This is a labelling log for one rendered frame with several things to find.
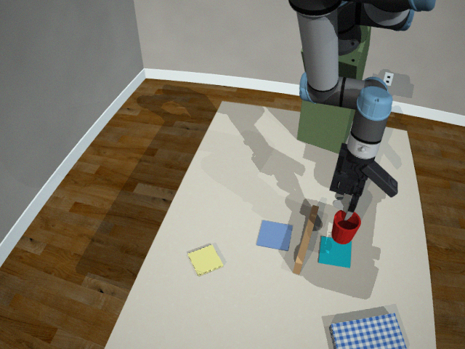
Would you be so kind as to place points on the blue plaid towel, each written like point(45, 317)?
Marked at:
point(378, 332)

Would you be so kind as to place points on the red cup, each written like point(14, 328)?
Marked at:
point(345, 233)

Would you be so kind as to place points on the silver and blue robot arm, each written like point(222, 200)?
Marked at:
point(320, 35)

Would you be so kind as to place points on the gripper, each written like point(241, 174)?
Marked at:
point(352, 180)

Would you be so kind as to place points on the yellow sticky-note pad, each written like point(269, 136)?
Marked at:
point(205, 260)

